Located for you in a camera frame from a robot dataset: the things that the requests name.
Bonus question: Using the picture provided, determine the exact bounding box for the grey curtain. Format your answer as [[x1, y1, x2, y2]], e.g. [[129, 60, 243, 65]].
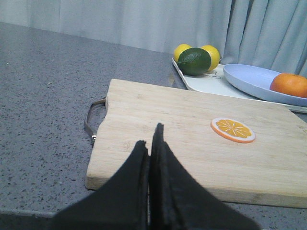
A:
[[0, 0, 307, 76]]

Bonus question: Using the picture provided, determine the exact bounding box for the green lime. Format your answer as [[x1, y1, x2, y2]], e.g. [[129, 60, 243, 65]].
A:
[[177, 48, 212, 76]]

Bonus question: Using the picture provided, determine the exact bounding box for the whole orange fruit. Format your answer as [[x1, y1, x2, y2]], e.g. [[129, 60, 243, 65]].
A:
[[270, 73, 307, 98]]

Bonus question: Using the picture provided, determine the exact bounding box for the yellow lemon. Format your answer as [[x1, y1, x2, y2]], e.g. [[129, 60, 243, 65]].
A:
[[174, 44, 192, 62], [201, 45, 220, 71]]

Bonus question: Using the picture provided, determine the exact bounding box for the wooden cutting board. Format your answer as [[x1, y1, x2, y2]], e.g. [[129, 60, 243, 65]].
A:
[[85, 79, 307, 208]]

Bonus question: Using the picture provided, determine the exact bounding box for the cream rectangular tray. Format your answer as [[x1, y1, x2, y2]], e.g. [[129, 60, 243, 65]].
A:
[[172, 60, 307, 114]]

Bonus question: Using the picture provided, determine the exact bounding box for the metal cutting board handle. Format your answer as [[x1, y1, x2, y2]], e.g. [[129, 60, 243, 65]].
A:
[[84, 97, 106, 147]]

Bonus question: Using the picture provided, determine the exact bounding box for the orange slice piece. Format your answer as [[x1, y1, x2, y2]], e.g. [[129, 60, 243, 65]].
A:
[[211, 117, 256, 143]]

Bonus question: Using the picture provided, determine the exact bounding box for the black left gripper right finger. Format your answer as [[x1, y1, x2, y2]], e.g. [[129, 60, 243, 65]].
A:
[[149, 124, 260, 230]]

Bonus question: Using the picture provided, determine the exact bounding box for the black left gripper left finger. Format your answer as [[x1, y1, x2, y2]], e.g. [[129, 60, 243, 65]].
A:
[[0, 140, 150, 230]]

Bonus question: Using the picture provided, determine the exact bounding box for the light blue plate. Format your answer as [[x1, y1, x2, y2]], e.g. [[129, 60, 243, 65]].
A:
[[224, 64, 307, 107]]

